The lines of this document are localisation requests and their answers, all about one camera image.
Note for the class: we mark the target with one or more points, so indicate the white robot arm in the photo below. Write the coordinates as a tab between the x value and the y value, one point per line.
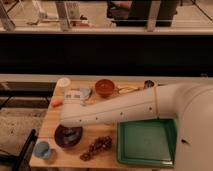
191	104

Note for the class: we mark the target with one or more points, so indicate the red brown bowl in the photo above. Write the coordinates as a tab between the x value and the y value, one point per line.
104	87

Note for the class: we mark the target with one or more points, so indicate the purple bowl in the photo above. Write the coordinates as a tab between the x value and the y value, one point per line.
67	137

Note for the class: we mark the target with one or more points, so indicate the light blue small cloth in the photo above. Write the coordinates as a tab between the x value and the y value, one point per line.
86	92

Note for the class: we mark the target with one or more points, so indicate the small dark round object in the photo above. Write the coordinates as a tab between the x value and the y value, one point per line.
148	84

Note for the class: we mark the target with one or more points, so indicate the white round cup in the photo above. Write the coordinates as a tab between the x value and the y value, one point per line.
63	82

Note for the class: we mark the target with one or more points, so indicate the bunch of dark grapes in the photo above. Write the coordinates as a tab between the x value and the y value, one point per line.
99	145

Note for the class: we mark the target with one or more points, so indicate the green plastic tray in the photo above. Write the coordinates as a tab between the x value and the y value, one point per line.
150	143

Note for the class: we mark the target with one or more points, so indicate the light blue cup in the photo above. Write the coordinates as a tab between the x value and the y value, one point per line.
42	150

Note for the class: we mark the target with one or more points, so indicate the black chair frame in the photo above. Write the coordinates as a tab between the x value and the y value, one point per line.
15	161

